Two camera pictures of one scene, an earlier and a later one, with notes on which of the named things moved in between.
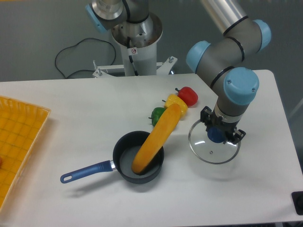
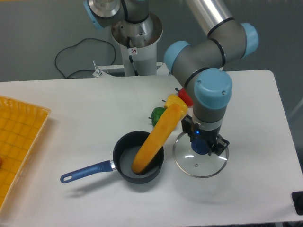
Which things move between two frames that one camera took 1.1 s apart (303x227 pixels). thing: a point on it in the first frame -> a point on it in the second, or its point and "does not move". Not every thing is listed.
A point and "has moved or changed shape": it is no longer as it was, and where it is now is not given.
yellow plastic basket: x=21 y=125 does not move
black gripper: x=229 y=127 -> x=209 y=135
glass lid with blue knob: x=209 y=145 has moved or changed shape
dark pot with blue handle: x=124 y=151 does not move
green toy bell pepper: x=156 y=114 does not move
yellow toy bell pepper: x=173 y=99 does not move
